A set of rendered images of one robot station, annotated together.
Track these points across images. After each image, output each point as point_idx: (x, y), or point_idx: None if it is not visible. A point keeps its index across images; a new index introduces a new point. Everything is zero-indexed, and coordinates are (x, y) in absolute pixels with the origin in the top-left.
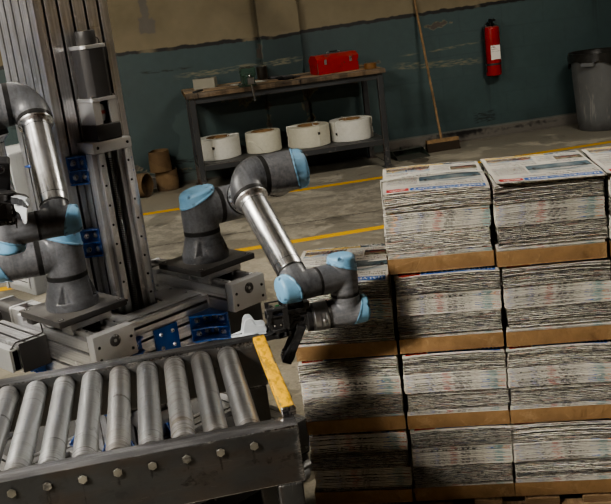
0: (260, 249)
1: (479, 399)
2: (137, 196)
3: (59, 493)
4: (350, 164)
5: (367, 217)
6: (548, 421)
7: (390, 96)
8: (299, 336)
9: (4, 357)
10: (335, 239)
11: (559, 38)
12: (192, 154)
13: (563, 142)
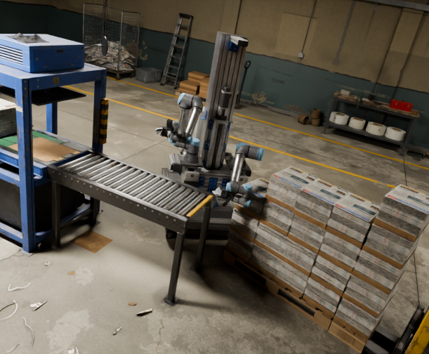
0: (314, 164)
1: (274, 246)
2: (224, 138)
3: (133, 205)
4: (387, 147)
5: (364, 171)
6: (290, 265)
7: (423, 127)
8: (228, 201)
9: (170, 165)
10: (342, 173)
11: None
12: None
13: None
